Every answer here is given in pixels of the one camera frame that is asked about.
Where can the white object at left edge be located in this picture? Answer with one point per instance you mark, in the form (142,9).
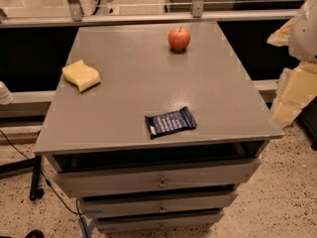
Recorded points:
(6,96)

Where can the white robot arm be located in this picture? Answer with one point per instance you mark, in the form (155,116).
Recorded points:
(302,41)

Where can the black stand leg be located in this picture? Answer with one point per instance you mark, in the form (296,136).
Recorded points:
(36,192)

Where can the grey drawer cabinet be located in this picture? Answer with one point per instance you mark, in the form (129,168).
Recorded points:
(104,128)

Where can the bottom grey drawer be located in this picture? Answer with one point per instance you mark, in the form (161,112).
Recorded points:
(158,220)

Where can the grey drawer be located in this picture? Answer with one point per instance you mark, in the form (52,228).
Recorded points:
(156,178)
(158,220)
(157,204)

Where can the red apple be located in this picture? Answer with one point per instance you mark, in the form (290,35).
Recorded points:
(178,39)

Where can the metal railing frame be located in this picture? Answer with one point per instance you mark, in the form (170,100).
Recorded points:
(53,13)

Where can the yellow sponge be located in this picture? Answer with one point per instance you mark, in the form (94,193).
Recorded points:
(82,75)

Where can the blue rxbar wrapper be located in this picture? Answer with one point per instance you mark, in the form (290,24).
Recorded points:
(171,122)

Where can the middle grey drawer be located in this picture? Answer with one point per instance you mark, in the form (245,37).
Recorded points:
(157,204)

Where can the top grey drawer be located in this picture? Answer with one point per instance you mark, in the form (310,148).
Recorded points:
(156,178)

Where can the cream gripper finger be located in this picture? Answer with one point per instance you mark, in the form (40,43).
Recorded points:
(280,37)
(296,88)

